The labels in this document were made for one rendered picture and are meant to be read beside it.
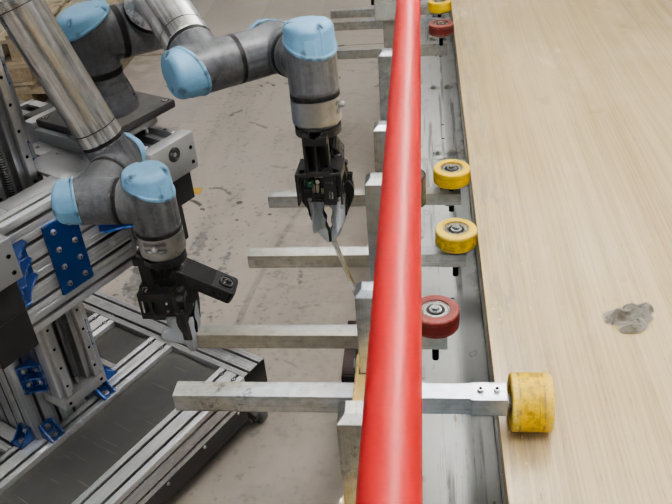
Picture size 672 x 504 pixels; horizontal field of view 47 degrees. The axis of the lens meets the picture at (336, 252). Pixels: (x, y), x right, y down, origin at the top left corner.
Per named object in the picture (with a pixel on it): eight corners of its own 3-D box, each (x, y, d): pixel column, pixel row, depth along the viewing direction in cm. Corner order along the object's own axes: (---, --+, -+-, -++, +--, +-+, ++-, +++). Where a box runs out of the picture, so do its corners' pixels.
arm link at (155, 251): (187, 216, 129) (174, 243, 122) (192, 239, 131) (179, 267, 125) (143, 217, 130) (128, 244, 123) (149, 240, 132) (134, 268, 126)
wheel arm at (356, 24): (323, 34, 283) (322, 22, 280) (324, 30, 285) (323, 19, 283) (445, 28, 278) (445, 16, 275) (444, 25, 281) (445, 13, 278)
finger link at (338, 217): (327, 255, 126) (322, 204, 122) (331, 237, 131) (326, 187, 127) (346, 254, 126) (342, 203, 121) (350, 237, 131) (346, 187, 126)
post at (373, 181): (377, 405, 147) (364, 180, 120) (378, 392, 150) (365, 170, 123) (396, 405, 147) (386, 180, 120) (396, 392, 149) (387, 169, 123)
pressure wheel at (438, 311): (412, 373, 133) (411, 321, 127) (412, 343, 140) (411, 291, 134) (459, 374, 133) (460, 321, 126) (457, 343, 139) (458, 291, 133)
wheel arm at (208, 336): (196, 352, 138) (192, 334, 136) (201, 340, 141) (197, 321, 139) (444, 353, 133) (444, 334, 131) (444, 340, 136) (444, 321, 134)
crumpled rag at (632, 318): (623, 339, 121) (625, 327, 120) (595, 315, 127) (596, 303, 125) (669, 323, 124) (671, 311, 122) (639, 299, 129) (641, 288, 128)
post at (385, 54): (386, 247, 187) (377, 52, 160) (386, 239, 190) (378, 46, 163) (400, 247, 186) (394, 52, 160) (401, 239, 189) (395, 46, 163)
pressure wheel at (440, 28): (441, 49, 264) (441, 15, 258) (458, 55, 259) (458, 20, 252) (423, 56, 260) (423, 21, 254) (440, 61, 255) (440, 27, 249)
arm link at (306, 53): (315, 10, 116) (345, 19, 109) (321, 82, 121) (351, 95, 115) (268, 20, 113) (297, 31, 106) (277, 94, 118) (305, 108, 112)
